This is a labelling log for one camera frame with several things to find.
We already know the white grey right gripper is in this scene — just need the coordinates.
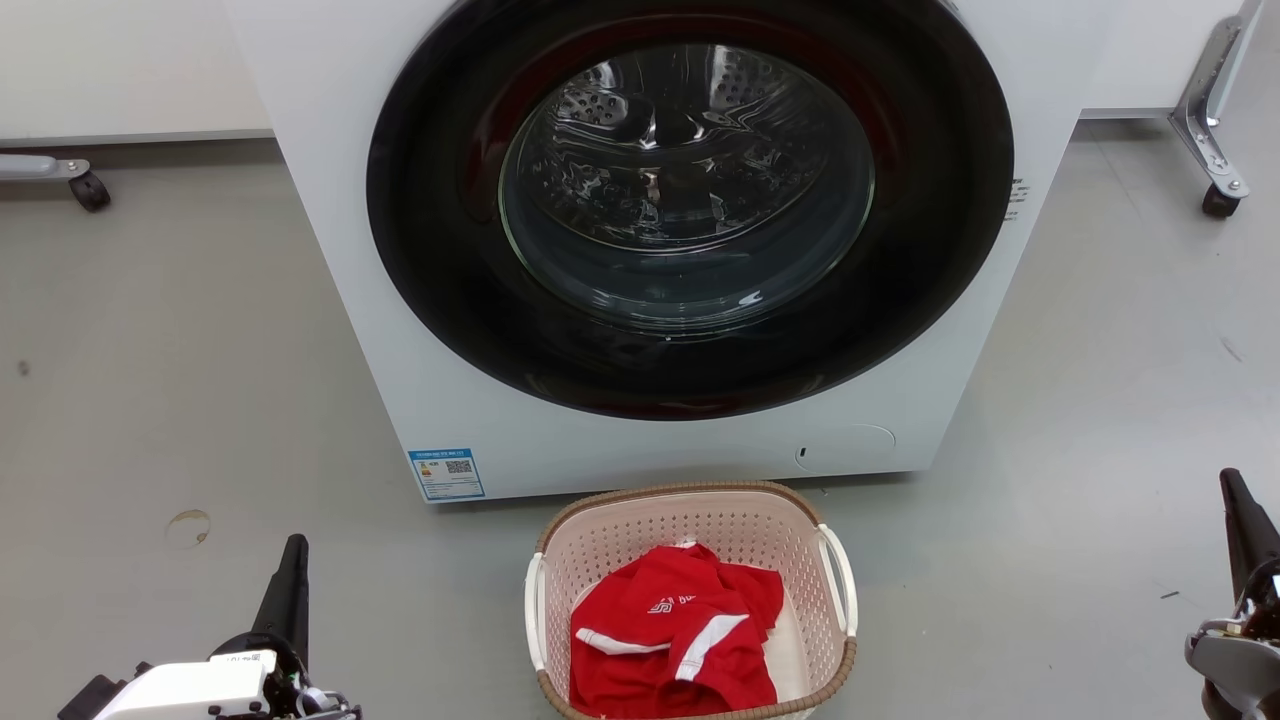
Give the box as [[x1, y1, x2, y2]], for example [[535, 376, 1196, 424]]
[[1185, 468, 1280, 720]]

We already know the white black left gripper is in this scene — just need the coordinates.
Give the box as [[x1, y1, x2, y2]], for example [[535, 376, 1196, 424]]
[[95, 534, 361, 720]]

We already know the pink perforated laundry basket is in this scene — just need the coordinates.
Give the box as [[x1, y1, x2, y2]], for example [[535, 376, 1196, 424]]
[[524, 481, 859, 720]]

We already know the blue energy label sticker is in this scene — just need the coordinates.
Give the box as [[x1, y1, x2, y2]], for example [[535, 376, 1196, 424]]
[[408, 448, 486, 501]]

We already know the white front-load washing machine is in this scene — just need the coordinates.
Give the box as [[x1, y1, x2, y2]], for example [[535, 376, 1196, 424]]
[[222, 0, 1111, 504]]

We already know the black round washer door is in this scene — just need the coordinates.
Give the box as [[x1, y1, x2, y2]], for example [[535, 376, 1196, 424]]
[[366, 0, 1015, 421]]

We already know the red and white shirt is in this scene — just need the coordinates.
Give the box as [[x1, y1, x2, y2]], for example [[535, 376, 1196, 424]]
[[568, 543, 785, 719]]

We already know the grey metal stand leg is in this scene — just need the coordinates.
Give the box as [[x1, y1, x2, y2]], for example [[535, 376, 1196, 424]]
[[0, 154, 93, 183], [1168, 0, 1267, 198]]

